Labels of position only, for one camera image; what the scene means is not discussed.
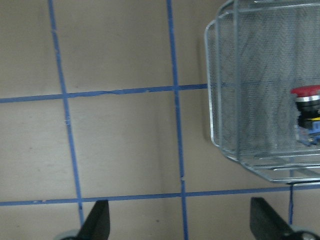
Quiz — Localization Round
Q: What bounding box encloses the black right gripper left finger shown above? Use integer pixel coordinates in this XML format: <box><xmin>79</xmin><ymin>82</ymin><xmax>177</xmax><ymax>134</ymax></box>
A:
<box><xmin>77</xmin><ymin>200</ymin><xmax>111</xmax><ymax>240</ymax></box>

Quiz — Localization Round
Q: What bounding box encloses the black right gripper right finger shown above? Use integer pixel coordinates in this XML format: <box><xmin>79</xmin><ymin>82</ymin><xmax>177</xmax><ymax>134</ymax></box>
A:
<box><xmin>249</xmin><ymin>197</ymin><xmax>300</xmax><ymax>240</ymax></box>

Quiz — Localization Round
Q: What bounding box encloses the black red push button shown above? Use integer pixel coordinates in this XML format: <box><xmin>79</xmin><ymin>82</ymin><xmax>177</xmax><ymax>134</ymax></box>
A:
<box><xmin>290</xmin><ymin>84</ymin><xmax>320</xmax><ymax>146</ymax></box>

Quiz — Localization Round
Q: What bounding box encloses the silver wire mesh shelf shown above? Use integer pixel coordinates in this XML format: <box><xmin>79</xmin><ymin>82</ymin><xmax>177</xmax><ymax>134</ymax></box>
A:
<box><xmin>204</xmin><ymin>0</ymin><xmax>320</xmax><ymax>185</ymax></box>

